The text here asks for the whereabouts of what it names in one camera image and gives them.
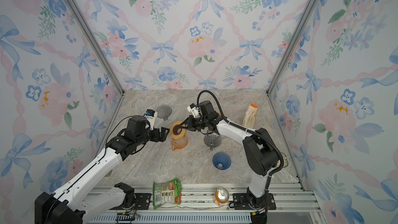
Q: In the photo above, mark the grey glass dripper cone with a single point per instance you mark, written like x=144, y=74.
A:
x=163, y=112

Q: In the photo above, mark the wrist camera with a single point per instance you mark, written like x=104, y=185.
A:
x=151, y=116
x=194, y=110

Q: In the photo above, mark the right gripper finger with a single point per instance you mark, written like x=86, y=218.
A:
x=188, y=121
x=188, y=127

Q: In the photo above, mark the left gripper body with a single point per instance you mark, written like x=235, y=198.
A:
x=149, y=135

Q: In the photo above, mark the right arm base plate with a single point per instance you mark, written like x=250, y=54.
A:
x=245, y=201

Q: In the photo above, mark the orange soda can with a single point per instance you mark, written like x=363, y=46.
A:
x=221, y=196

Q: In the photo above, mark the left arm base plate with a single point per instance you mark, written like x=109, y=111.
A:
x=141, y=201

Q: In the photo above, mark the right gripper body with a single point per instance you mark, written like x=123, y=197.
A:
x=201, y=123

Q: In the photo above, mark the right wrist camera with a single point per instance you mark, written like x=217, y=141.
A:
x=194, y=110

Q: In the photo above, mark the orange glass carafe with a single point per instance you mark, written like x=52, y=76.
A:
x=180, y=143

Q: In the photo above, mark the grey glass carafe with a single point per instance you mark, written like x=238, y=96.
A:
x=212, y=140

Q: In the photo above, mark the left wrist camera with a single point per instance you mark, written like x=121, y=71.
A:
x=151, y=116

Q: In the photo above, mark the coffee filter paper pack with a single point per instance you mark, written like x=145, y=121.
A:
x=250, y=116

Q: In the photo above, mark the aluminium rail frame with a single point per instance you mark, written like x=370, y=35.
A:
x=293, y=205

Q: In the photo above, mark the small patterned dish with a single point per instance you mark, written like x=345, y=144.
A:
x=285, y=158

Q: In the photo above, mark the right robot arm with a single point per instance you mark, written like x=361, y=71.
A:
x=263, y=156

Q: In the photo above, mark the green snack bag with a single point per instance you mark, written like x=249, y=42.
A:
x=166, y=192

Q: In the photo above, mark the blue glass dripper cone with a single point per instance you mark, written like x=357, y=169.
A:
x=221, y=161

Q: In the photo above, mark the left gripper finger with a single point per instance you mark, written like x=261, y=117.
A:
x=163, y=131
x=162, y=137

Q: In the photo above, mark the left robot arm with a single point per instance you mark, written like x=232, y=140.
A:
x=67, y=204

